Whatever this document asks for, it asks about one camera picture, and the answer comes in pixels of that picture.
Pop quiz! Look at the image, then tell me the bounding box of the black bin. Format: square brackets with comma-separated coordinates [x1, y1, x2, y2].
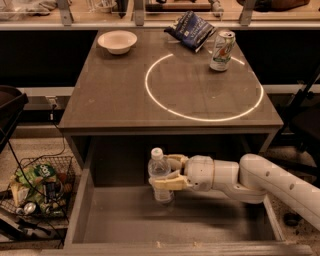
[0, 85, 28, 152]

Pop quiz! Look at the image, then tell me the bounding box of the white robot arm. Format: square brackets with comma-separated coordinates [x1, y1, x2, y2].
[149, 154, 320, 230]

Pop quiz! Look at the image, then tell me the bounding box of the wall power outlet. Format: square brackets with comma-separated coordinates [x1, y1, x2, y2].
[46, 96, 58, 109]

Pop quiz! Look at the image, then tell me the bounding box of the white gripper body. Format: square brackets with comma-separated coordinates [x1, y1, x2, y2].
[184, 155, 214, 191]

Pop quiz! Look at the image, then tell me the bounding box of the green white soda can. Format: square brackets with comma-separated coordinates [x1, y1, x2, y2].
[210, 30, 235, 71]

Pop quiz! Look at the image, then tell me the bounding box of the dark blue chip bag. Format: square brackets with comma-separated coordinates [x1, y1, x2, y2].
[164, 10, 215, 52]

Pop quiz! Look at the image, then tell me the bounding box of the black office chair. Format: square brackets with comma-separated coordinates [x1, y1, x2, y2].
[263, 66, 320, 228]

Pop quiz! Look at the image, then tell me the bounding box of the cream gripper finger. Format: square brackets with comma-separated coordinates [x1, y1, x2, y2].
[166, 154, 189, 171]
[149, 175, 191, 191]

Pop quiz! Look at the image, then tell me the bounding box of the clear plastic water bottle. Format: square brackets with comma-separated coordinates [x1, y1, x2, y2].
[148, 148, 174, 205]

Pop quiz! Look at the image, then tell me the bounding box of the white bowl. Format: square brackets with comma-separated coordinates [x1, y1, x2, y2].
[98, 30, 137, 55]

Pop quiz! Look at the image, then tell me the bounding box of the wire basket with snacks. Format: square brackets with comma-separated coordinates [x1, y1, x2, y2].
[0, 156, 75, 218]

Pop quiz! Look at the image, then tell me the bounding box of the open grey top drawer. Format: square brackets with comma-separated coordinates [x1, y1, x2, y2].
[42, 135, 316, 256]

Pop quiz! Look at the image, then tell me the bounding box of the black power cable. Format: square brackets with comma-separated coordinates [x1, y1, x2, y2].
[0, 103, 69, 249]

